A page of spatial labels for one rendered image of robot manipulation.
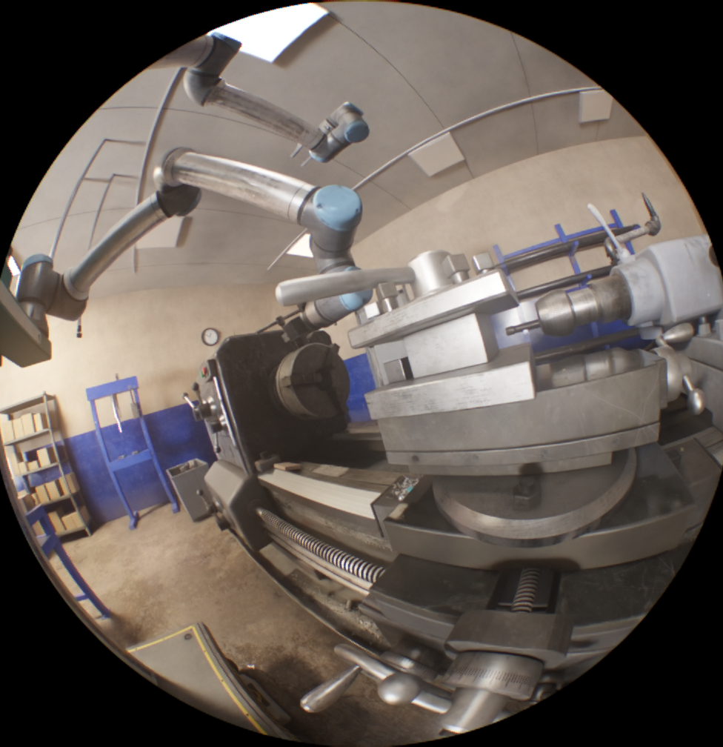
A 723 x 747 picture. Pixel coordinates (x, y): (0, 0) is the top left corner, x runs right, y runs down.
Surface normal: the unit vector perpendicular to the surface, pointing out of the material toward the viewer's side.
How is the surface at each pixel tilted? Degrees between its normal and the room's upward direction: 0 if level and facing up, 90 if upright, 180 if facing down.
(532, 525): 50
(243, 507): 90
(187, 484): 90
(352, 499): 36
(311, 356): 90
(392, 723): 0
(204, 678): 0
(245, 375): 90
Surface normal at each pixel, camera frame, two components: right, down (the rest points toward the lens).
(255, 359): 0.73, -0.19
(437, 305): -0.65, 0.21
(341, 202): 0.27, 0.00
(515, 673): 0.04, -0.96
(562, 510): -0.28, -0.96
